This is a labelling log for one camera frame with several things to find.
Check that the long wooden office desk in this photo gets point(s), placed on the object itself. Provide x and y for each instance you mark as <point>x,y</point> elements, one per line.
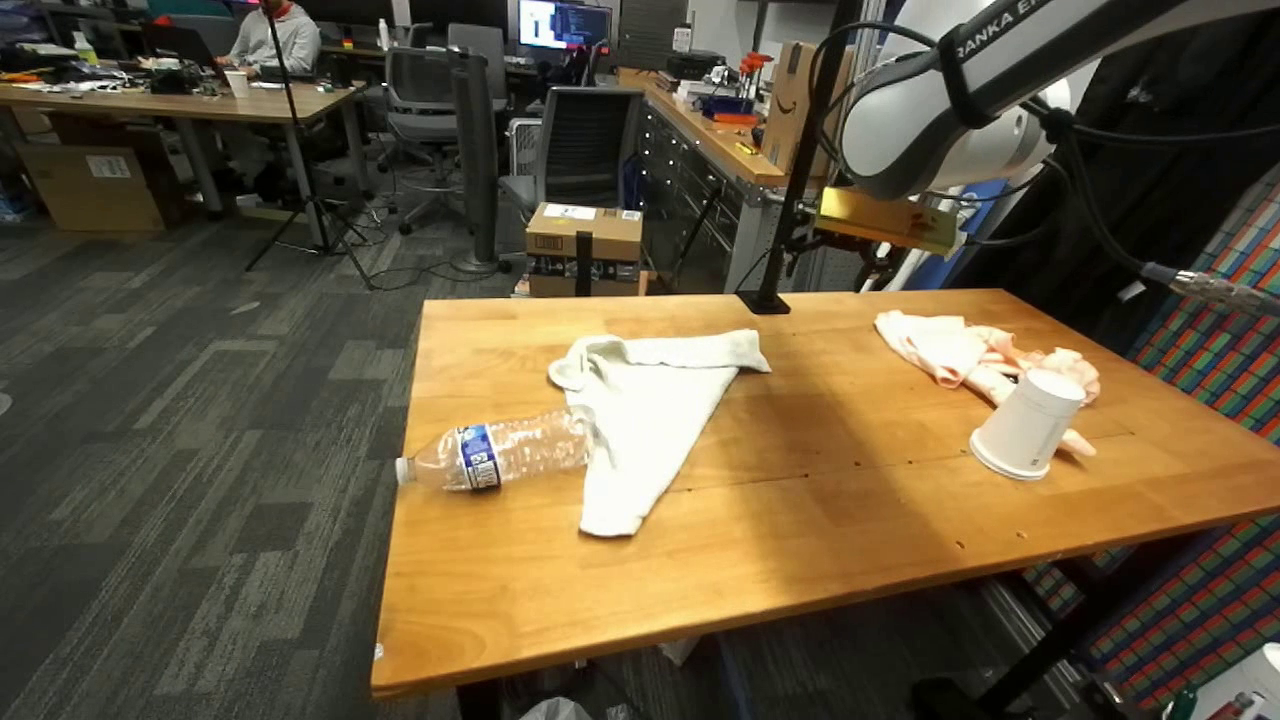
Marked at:
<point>162,105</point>

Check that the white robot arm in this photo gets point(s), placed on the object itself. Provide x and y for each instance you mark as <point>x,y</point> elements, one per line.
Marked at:
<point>932,105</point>

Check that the drawer cabinet with wooden top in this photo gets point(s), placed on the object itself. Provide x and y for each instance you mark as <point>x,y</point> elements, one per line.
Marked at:
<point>700,203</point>

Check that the large cardboard box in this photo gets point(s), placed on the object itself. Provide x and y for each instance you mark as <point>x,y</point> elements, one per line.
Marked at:
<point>93,186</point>

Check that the grey office chair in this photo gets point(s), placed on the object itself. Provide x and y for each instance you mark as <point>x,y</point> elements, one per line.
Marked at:
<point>425,103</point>

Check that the clear plastic water bottle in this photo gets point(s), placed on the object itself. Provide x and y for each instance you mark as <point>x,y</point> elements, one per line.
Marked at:
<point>512,451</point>

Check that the seated person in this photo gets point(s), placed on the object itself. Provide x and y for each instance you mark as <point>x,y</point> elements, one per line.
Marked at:
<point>272,36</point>

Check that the flat cardboard box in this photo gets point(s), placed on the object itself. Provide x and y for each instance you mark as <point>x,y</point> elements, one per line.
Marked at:
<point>584,241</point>

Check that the black table frame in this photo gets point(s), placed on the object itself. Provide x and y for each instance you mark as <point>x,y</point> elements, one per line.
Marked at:
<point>1065,624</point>

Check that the black tripod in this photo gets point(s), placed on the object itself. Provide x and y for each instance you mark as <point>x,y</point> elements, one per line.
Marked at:
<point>311,203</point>

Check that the pink crumpled cloth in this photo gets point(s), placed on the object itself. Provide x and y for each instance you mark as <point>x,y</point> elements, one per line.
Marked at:
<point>947,345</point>

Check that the white terry towel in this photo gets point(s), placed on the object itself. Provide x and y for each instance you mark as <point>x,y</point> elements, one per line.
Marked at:
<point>644,412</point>

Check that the lit computer monitor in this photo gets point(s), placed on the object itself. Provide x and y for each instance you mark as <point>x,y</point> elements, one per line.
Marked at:
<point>567,27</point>

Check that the black curtain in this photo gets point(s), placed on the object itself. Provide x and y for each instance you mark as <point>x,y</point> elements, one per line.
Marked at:
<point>1174,175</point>

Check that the black monitor back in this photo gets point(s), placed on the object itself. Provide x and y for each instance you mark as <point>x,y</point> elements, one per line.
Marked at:
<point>584,145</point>

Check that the tall cardboard box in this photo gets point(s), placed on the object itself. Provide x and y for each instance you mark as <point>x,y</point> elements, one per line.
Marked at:
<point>791,105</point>

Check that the white paper cup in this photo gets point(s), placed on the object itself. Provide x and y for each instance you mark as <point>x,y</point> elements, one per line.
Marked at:
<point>1026,427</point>

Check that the colourful woven partition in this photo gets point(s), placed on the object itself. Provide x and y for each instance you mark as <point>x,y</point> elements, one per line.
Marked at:
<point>1201,600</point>

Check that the black clamp pole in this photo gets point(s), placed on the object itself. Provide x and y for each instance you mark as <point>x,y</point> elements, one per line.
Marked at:
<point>800,175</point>

